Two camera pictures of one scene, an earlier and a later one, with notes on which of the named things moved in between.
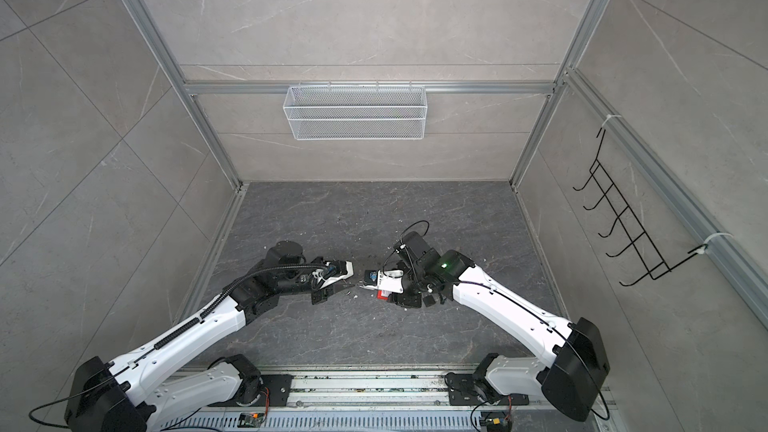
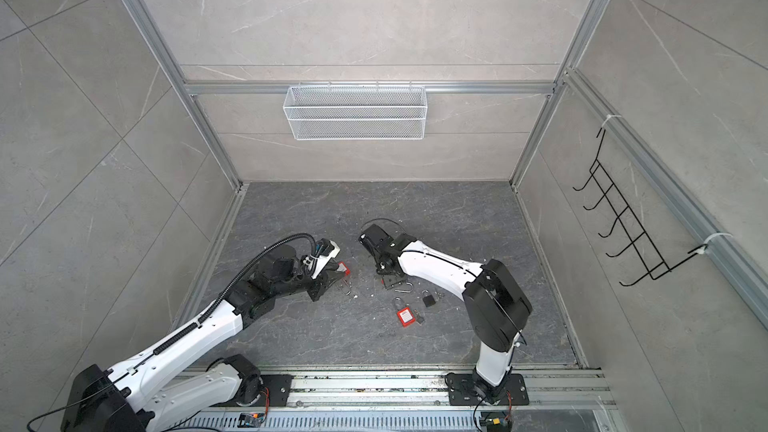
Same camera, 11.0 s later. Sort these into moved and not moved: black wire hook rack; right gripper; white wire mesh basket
Moved: right gripper
Not moved: white wire mesh basket; black wire hook rack
